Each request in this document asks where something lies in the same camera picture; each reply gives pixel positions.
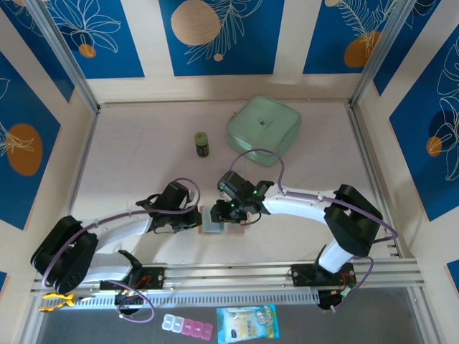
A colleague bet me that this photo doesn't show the aluminium table side rail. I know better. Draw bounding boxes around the aluminium table side rail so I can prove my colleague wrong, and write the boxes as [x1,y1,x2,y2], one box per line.
[66,107,101,218]
[346,102,401,259]

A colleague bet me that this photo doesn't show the blue yellow snack packet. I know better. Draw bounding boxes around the blue yellow snack packet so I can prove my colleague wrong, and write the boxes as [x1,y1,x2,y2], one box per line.
[216,304,281,342]

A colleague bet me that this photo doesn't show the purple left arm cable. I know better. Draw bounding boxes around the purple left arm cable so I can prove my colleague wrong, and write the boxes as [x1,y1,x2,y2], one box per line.
[42,177,202,324]

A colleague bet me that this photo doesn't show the aluminium frame post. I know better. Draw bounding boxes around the aluminium frame post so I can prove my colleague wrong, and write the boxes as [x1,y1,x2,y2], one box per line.
[352,0,420,108]
[27,0,100,113]

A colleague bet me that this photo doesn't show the clear pink pill organiser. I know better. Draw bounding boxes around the clear pink pill organiser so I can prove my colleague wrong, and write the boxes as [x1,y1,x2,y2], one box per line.
[161,313,214,340]

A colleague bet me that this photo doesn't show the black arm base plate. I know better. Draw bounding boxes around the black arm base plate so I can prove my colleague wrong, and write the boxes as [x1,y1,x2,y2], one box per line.
[99,265,166,291]
[290,262,356,288]

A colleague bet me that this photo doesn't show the slotted grey cable duct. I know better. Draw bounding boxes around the slotted grey cable duct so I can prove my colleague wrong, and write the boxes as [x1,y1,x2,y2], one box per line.
[70,290,320,307]

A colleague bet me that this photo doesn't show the dark green bottle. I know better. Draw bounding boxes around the dark green bottle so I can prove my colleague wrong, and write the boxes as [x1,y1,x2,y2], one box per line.
[194,131,211,158]

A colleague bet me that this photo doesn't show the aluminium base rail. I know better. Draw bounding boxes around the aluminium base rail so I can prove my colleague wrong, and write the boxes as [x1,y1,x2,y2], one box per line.
[30,257,427,293]

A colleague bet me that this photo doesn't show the light green zip pouch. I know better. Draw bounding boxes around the light green zip pouch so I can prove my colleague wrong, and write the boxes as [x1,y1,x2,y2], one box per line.
[225,94,303,168]

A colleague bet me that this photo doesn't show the yellow handled pliers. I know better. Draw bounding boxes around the yellow handled pliers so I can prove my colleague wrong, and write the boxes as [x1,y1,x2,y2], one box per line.
[38,291,96,313]

